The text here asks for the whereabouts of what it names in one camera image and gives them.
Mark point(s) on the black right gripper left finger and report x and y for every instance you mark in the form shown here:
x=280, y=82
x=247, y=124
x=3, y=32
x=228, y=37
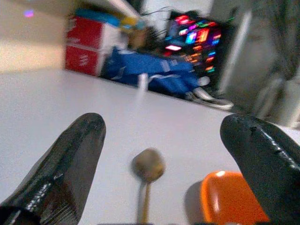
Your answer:
x=70, y=164

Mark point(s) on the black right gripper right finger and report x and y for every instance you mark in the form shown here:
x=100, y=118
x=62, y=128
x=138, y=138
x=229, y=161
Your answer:
x=269, y=164

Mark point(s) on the orange square bowl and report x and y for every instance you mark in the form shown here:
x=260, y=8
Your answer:
x=225, y=199

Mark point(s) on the white black sneaker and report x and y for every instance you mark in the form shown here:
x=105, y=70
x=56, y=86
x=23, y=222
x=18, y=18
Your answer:
x=215, y=100

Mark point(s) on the red cardboard box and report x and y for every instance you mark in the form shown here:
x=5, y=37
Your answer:
x=82, y=59
x=84, y=32

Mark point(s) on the blue fabric bag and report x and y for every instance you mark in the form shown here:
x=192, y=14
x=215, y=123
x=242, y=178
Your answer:
x=145, y=65

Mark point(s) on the dark shelf with colourful items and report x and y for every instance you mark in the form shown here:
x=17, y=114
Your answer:
x=197, y=42

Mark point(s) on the brown cardboard box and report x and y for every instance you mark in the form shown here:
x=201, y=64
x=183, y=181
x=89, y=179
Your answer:
x=139, y=37

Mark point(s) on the light blue yellow bag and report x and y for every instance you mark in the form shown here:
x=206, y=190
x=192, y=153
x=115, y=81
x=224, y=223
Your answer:
x=105, y=17

